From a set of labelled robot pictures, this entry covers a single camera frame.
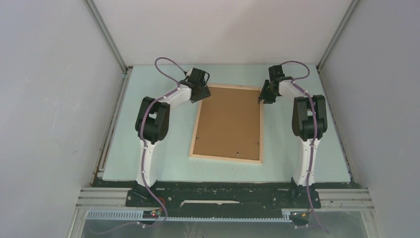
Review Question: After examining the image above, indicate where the wooden picture frame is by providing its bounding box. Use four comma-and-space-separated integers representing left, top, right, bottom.
189, 83, 265, 165

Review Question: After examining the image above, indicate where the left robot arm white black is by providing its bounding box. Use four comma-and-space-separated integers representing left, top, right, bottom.
135, 68, 211, 207

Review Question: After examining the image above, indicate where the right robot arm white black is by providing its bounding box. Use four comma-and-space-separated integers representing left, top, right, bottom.
258, 64, 328, 187

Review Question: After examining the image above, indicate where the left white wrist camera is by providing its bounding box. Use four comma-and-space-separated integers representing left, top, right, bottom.
186, 68, 194, 77

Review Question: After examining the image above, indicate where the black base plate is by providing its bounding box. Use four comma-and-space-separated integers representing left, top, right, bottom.
125, 181, 321, 219

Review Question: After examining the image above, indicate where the aluminium rail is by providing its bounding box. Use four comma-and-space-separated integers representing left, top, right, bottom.
75, 187, 374, 212

